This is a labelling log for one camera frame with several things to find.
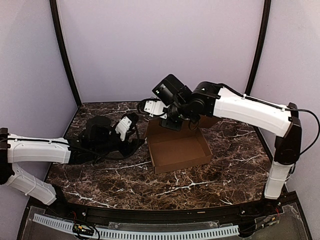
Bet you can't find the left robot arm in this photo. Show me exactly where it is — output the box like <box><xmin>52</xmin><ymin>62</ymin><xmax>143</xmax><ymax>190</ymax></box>
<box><xmin>0</xmin><ymin>113</ymin><xmax>145</xmax><ymax>206</ymax></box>

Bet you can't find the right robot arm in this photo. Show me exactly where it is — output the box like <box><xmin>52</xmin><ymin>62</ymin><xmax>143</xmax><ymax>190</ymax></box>
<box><xmin>143</xmin><ymin>74</ymin><xmax>304</xmax><ymax>200</ymax></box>

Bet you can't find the black frame post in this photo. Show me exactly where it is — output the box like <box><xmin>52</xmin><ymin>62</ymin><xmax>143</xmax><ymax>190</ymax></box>
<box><xmin>49</xmin><ymin>0</ymin><xmax>82</xmax><ymax>108</ymax></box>
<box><xmin>244</xmin><ymin>0</ymin><xmax>272</xmax><ymax>95</ymax></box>

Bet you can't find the brown cardboard box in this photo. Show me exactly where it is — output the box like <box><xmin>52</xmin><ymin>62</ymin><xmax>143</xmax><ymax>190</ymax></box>
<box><xmin>145</xmin><ymin>116</ymin><xmax>221</xmax><ymax>174</ymax></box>

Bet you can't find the left black frame post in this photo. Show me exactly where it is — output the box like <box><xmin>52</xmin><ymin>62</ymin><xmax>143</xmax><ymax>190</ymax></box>
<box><xmin>49</xmin><ymin>0</ymin><xmax>82</xmax><ymax>108</ymax></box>

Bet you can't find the black front rail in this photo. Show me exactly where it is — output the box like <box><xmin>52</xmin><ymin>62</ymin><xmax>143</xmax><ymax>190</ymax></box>
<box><xmin>27</xmin><ymin>184</ymin><xmax>298</xmax><ymax>227</ymax></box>

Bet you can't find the right black frame post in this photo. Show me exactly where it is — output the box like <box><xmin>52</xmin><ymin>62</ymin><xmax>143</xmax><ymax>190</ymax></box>
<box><xmin>244</xmin><ymin>0</ymin><xmax>272</xmax><ymax>95</ymax></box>

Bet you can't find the small green circuit board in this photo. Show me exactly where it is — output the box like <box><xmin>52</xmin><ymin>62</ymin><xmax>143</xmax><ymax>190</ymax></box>
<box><xmin>72</xmin><ymin>223</ymin><xmax>95</xmax><ymax>236</ymax></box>

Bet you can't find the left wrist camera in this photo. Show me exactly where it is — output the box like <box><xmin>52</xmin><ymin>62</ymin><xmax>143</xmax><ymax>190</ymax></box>
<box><xmin>115</xmin><ymin>112</ymin><xmax>139</xmax><ymax>142</ymax></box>

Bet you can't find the white slotted cable duct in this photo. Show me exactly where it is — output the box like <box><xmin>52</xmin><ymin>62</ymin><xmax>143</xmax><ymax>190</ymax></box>
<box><xmin>32</xmin><ymin>213</ymin><xmax>240</xmax><ymax>240</ymax></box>

